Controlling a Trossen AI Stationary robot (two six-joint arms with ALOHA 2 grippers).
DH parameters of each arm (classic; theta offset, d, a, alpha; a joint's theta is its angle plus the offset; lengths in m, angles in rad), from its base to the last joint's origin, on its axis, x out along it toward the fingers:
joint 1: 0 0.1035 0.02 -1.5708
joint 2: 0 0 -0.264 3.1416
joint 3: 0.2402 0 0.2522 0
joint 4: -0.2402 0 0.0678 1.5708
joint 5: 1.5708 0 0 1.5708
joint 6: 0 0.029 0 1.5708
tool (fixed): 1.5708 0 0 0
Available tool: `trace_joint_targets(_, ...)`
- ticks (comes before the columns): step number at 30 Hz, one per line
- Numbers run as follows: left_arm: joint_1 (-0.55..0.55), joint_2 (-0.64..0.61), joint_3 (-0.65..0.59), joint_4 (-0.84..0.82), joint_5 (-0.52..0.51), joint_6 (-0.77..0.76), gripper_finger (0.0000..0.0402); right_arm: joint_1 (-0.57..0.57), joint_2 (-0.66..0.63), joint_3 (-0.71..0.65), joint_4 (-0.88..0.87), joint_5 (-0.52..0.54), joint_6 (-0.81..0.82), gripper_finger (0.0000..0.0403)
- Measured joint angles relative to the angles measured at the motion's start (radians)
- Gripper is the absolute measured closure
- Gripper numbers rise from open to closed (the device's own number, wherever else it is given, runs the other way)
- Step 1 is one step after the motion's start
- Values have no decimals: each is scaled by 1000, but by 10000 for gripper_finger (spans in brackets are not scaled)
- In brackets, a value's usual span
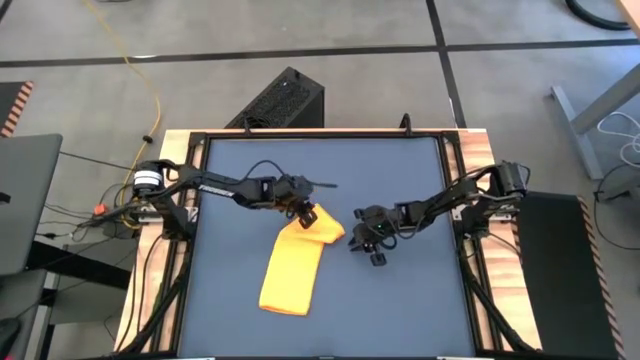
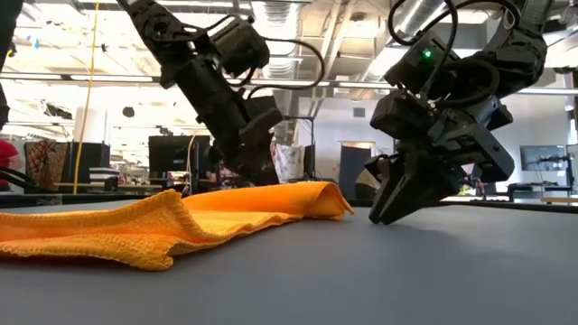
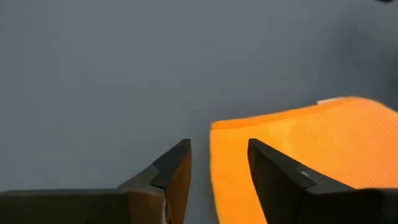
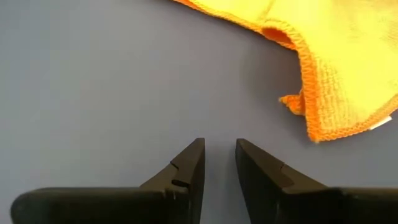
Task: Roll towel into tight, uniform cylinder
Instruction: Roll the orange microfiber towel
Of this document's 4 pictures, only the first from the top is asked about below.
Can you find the black computer tower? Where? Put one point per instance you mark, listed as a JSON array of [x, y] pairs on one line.
[[285, 100]]

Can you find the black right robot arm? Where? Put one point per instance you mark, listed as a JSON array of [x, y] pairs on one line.
[[450, 197]]

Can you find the light wooden desk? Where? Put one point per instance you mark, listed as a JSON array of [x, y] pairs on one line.
[[631, 10]]

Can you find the black hook clamp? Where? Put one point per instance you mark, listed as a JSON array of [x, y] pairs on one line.
[[406, 123], [247, 126]]

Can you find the wooden table board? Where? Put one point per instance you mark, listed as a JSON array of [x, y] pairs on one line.
[[475, 150]]

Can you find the orange plug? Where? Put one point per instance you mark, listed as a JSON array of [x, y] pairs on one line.
[[100, 209]]

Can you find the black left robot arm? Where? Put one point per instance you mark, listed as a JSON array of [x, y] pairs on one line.
[[215, 185]]

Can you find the orange microfibre towel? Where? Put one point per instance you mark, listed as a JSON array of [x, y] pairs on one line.
[[292, 270]]

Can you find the black table frame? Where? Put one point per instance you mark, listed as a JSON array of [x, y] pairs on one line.
[[320, 134]]

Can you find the grey laptop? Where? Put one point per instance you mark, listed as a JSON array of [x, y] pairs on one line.
[[27, 200]]

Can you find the black mat with striped edge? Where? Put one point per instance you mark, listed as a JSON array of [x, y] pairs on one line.
[[555, 280], [9, 100]]

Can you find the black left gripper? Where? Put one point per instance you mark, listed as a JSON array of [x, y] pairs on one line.
[[292, 192]]

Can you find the grey metal desk leg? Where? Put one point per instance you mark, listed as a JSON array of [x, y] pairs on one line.
[[575, 130]]

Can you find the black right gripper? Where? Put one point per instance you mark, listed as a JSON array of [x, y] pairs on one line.
[[382, 225]]

